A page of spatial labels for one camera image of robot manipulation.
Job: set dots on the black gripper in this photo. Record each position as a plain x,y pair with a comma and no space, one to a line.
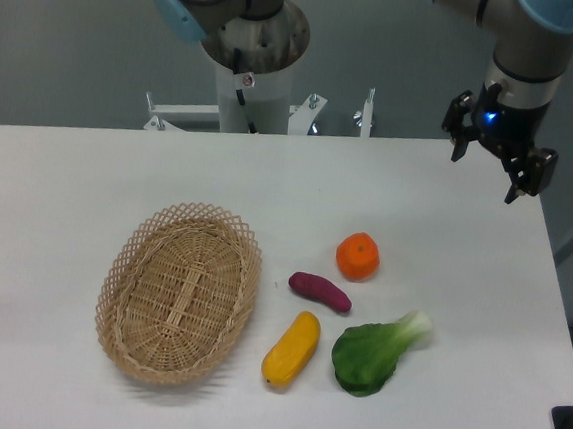
506,132

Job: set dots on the purple sweet potato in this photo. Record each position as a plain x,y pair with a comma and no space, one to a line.
317,288

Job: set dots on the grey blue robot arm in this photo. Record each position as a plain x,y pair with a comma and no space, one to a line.
534,38

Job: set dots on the orange tangerine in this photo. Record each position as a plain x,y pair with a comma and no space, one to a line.
357,256

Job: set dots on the green bok choy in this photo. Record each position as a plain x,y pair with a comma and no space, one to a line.
365,357

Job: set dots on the yellow mango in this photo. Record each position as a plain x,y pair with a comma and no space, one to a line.
293,351

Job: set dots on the woven wicker basket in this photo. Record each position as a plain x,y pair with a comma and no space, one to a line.
178,295

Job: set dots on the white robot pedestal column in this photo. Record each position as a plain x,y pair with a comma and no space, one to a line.
254,63

